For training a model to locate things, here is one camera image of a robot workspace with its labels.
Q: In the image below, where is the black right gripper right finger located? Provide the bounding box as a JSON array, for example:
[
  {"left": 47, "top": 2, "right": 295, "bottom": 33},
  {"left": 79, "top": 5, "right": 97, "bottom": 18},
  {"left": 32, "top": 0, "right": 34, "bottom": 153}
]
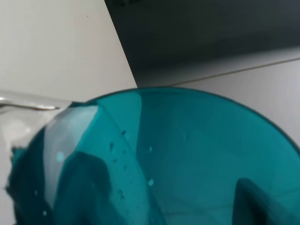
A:
[{"left": 232, "top": 178, "right": 300, "bottom": 225}]

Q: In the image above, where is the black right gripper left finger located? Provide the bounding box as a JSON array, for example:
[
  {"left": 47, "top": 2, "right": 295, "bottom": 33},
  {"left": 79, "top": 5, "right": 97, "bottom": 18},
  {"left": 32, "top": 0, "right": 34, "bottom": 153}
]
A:
[{"left": 14, "top": 151, "right": 111, "bottom": 225}]

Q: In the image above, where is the teal translucent plastic cup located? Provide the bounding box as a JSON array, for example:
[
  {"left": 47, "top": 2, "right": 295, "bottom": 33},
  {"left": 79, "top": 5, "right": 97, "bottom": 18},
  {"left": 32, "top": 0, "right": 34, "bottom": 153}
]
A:
[{"left": 0, "top": 88, "right": 300, "bottom": 225}]

